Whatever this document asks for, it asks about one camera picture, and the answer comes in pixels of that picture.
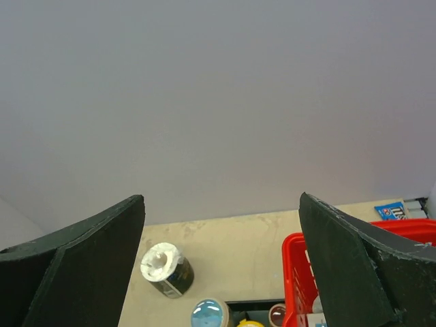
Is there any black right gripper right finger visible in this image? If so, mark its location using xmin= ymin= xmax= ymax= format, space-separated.
xmin=298 ymin=193 xmax=435 ymax=326

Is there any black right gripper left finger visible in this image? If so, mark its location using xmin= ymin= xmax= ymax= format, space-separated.
xmin=1 ymin=195 xmax=144 ymax=326

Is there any blue butterfly mug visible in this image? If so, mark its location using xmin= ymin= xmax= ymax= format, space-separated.
xmin=190 ymin=298 xmax=234 ymax=327

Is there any brown mug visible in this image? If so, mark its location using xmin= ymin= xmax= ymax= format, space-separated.
xmin=268 ymin=303 xmax=286 ymax=327

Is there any yellow mug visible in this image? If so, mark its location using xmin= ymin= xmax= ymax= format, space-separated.
xmin=237 ymin=320 xmax=264 ymax=327

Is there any red plastic basket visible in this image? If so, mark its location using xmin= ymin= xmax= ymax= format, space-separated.
xmin=282 ymin=219 xmax=435 ymax=327

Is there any blue candy packet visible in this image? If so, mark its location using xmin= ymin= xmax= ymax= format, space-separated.
xmin=374 ymin=202 xmax=407 ymax=221

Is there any black can with white lid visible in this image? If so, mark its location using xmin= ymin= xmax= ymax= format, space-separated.
xmin=140 ymin=243 xmax=195 ymax=299

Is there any black tray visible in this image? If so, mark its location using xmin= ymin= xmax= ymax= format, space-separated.
xmin=225 ymin=299 xmax=285 ymax=326

